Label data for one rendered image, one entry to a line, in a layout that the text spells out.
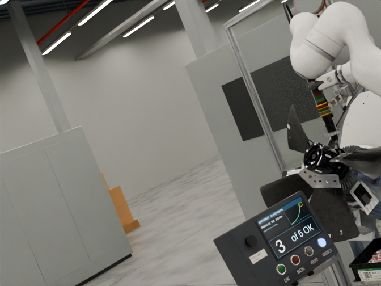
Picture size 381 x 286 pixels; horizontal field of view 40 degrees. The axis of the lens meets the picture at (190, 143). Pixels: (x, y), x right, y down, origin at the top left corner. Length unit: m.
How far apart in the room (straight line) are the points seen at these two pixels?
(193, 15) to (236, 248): 7.17
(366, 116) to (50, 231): 5.46
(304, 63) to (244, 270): 0.57
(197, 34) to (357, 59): 6.95
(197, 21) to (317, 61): 6.93
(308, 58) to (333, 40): 0.08
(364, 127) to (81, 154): 5.67
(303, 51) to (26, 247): 6.00
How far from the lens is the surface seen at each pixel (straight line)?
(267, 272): 1.33
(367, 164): 1.97
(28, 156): 7.29
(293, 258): 1.37
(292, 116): 2.39
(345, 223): 2.05
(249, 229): 1.33
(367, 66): 1.39
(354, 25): 1.43
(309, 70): 1.46
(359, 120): 2.48
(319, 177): 2.15
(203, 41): 8.27
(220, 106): 4.91
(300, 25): 1.56
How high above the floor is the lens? 1.54
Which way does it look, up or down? 2 degrees down
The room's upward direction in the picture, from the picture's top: 22 degrees counter-clockwise
